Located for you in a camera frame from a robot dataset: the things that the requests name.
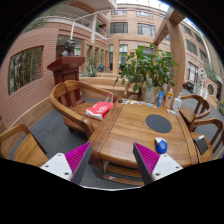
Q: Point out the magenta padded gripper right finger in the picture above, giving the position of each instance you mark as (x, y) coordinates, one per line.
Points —
(153, 166)

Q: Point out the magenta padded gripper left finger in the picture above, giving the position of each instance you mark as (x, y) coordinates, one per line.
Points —
(70, 166)

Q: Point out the blue and white computer mouse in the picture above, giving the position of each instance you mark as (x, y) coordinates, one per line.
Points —
(160, 145)

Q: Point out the round dark grey mouse pad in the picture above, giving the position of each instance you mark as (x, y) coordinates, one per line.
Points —
(158, 123)

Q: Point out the wooden table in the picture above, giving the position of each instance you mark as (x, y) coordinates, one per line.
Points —
(112, 142)

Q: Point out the wooden chair near left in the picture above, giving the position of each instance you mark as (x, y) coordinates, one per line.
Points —
(29, 151)

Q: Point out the wooden chair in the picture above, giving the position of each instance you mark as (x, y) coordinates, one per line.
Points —
(29, 151)
(201, 109)
(213, 130)

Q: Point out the red and white shopping bag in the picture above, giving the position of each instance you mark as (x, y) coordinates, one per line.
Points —
(100, 109)

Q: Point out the yellow spray bottle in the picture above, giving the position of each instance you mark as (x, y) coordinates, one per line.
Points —
(169, 98)

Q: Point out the white pump bottle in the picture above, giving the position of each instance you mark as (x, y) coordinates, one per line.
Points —
(177, 102)

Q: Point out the wooden armchair with bag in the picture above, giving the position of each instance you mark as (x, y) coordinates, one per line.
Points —
(63, 99)

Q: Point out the wooden chair near right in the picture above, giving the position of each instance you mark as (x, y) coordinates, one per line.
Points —
(213, 130)

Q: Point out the white plant pot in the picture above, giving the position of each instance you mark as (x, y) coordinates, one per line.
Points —
(149, 91)

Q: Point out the blue tube bottle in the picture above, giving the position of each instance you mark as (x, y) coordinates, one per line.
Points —
(160, 98)

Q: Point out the wooden chair far right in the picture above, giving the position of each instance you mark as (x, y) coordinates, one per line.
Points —
(201, 109)

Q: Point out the spiky agave plant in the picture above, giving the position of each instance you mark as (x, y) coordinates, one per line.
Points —
(91, 71)

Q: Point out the potted green leafy plant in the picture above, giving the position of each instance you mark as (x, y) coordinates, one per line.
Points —
(147, 71)

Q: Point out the dark bronze bust statue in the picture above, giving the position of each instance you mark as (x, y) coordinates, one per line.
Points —
(69, 48)

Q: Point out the dark red wooden pedestal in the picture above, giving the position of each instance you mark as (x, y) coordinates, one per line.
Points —
(66, 68)

